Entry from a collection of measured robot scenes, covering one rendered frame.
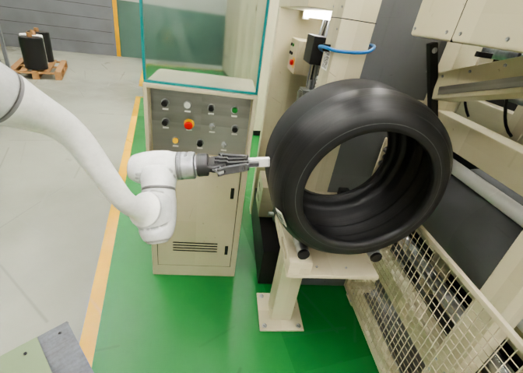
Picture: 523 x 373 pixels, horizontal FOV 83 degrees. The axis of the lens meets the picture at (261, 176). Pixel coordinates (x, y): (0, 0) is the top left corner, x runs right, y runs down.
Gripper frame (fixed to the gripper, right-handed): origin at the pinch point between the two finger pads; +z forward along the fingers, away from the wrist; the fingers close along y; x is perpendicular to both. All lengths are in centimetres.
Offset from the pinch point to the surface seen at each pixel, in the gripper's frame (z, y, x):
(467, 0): 58, 2, -46
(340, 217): 36, 11, 34
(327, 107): 18.9, -6.6, -19.7
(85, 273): -109, 60, 106
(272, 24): 44, 334, -25
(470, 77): 69, 5, -24
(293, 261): 11.3, -9.5, 36.2
